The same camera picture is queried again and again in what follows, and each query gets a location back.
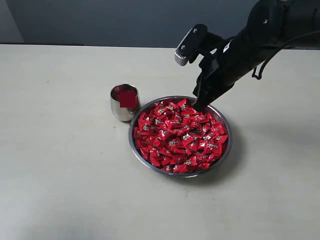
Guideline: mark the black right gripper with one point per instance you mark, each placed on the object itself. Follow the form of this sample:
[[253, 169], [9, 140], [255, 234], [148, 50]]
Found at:
[[232, 60]]

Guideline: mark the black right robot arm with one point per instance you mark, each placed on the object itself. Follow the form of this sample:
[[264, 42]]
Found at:
[[272, 26]]

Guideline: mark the stainless steel cup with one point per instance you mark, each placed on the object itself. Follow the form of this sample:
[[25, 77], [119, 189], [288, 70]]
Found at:
[[124, 101]]

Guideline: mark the pile of red candies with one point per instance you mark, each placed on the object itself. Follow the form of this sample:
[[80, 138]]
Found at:
[[180, 140]]

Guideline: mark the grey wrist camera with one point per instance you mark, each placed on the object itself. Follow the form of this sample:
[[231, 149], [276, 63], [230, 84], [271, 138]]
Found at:
[[198, 41]]

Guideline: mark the steel bowl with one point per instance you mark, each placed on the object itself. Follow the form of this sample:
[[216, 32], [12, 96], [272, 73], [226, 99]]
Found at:
[[180, 137]]

